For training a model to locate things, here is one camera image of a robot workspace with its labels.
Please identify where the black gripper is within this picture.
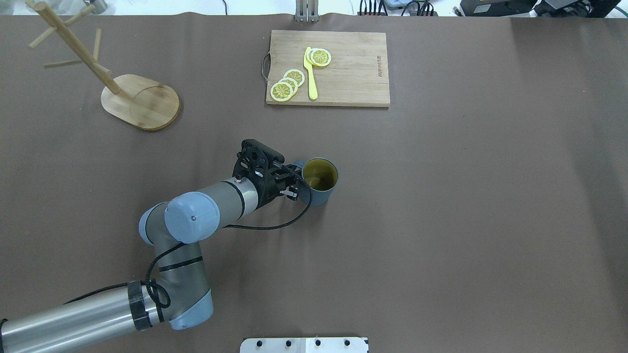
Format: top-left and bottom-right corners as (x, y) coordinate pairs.
(255, 161), (305, 208)

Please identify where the dark blue mug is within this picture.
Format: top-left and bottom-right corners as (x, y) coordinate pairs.
(293, 158), (339, 206)

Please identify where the wooden mug rack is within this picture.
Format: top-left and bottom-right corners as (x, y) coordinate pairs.
(25, 0), (181, 130)

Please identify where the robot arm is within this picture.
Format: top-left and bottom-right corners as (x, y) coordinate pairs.
(1, 161), (305, 353)

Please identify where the lemon slice end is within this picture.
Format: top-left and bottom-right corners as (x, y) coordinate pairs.
(269, 80), (297, 102)

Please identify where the lemon slice middle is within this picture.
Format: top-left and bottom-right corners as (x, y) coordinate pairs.
(283, 69), (306, 87)

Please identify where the wooden cutting board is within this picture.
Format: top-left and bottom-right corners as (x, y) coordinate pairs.
(265, 29), (391, 108)

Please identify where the lemon slice under knife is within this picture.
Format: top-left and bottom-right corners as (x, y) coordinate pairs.
(306, 48), (332, 67)

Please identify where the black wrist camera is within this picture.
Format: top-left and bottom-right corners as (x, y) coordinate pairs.
(233, 139), (285, 181)

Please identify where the white camera pillar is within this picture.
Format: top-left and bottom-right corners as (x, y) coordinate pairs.
(239, 337), (370, 353)

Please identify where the aluminium frame post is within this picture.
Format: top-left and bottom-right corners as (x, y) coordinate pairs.
(294, 0), (320, 23)

